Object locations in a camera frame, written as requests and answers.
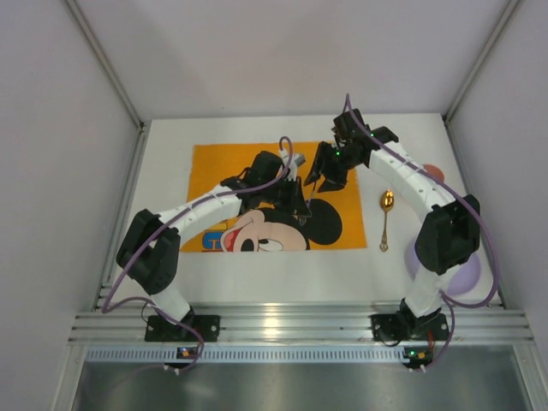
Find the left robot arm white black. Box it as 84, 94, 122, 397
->
116, 150, 311, 324

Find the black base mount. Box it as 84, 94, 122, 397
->
371, 313, 450, 344
145, 315, 221, 343

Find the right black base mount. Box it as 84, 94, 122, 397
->
371, 313, 450, 344

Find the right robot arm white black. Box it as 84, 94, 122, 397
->
305, 109, 480, 333

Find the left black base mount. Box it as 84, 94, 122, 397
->
145, 315, 221, 343

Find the perforated cable duct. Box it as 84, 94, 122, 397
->
86, 345, 409, 364

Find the gold spoon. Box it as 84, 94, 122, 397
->
379, 190, 395, 253

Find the orange Mickey Mouse placemat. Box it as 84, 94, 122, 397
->
180, 142, 367, 253

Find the purple cable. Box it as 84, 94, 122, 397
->
344, 93, 501, 372
101, 135, 296, 372

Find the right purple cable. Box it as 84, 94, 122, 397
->
344, 93, 501, 372

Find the aluminium rail frame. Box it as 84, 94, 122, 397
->
68, 273, 532, 346

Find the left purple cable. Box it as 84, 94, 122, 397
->
101, 135, 296, 372

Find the lilac plate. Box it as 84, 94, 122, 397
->
404, 240, 481, 297

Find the red cup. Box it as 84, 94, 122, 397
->
424, 164, 445, 182

